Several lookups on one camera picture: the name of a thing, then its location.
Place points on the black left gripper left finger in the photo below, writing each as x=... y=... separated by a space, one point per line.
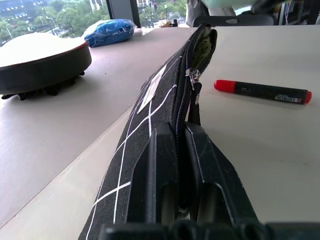
x=155 y=175

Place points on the black marker with red cap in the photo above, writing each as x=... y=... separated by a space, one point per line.
x=262 y=91

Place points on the black grid pencil pouch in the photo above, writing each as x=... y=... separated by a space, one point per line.
x=160 y=100

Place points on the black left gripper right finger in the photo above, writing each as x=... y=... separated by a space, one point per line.
x=215 y=175

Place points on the blue plastic bag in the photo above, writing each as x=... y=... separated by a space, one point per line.
x=110 y=32

